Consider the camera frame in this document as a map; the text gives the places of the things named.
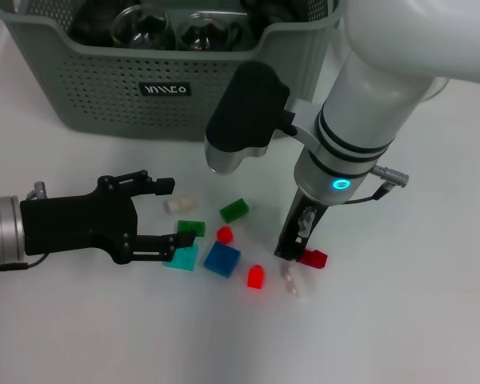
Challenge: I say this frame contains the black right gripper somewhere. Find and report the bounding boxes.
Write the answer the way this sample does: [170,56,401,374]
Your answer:
[274,190,330,265]

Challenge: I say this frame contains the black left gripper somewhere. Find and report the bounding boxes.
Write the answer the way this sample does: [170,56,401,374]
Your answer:
[19,170,197,265]

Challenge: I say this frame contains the white toy brick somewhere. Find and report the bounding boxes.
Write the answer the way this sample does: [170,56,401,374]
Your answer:
[280,262,315,300]
[163,194,199,216]

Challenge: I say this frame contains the long dark red toy brick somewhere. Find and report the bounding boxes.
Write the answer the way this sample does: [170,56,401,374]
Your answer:
[299,247,329,270]

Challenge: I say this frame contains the tall bright red toy brick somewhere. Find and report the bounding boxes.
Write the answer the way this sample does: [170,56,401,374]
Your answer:
[246,264,265,289]

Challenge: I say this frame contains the green toy brick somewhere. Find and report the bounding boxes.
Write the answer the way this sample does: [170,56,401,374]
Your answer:
[218,198,250,223]
[176,219,207,238]

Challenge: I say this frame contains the cyan square toy brick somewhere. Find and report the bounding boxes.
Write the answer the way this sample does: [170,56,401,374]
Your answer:
[163,242,200,272]

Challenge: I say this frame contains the blue square toy brick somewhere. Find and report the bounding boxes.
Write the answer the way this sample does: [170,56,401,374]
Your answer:
[202,240,242,278]

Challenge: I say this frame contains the glass teacup with black sleeve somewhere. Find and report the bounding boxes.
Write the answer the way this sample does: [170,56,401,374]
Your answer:
[242,0,301,25]
[111,6,175,51]
[175,14,245,53]

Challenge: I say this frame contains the grey perforated storage bin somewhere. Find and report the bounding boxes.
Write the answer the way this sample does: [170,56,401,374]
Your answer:
[0,0,347,143]

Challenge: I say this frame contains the dark clay teapot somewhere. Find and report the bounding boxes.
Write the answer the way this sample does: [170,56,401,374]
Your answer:
[70,0,119,43]

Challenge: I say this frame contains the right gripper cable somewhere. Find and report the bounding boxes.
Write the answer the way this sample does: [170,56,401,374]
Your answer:
[343,162,410,206]

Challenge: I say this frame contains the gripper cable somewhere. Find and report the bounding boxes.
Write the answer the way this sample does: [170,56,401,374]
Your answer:
[0,180,51,273]
[343,162,410,206]

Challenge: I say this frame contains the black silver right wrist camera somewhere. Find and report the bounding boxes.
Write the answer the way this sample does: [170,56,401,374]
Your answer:
[205,61,297,176]

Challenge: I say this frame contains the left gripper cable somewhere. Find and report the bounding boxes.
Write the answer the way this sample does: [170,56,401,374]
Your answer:
[0,180,51,273]

